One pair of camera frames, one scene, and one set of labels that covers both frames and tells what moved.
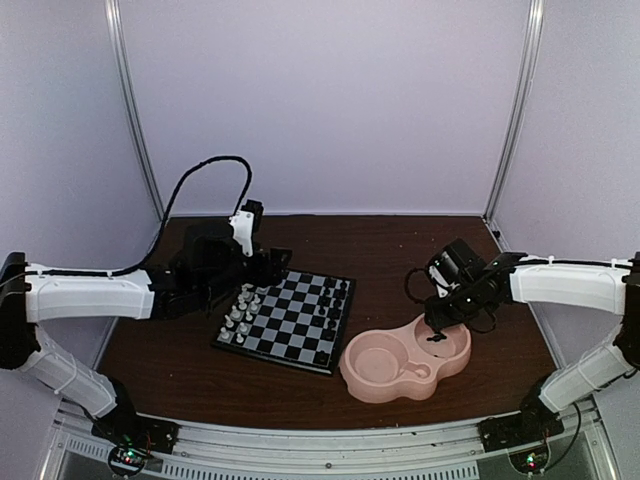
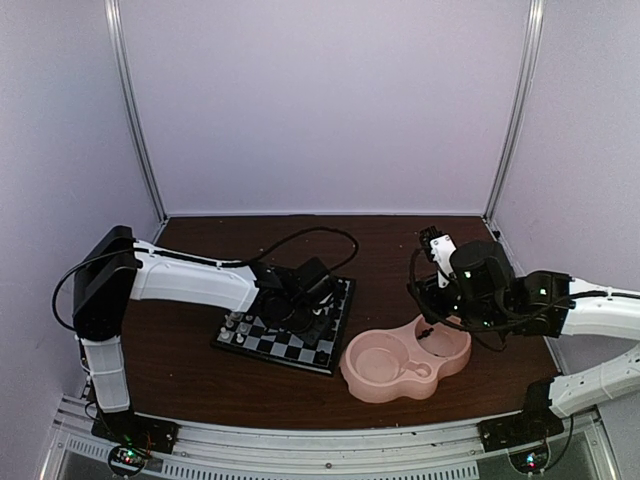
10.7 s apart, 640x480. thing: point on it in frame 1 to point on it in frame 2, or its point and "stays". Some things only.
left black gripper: x=269 y=271 to x=314 y=334
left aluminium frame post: x=119 y=59 stays
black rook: x=321 y=357 stays
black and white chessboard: x=301 y=320 stays
